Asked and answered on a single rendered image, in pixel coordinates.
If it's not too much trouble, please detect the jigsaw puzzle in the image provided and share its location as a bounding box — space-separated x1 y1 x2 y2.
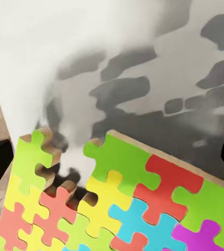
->
0 127 224 251

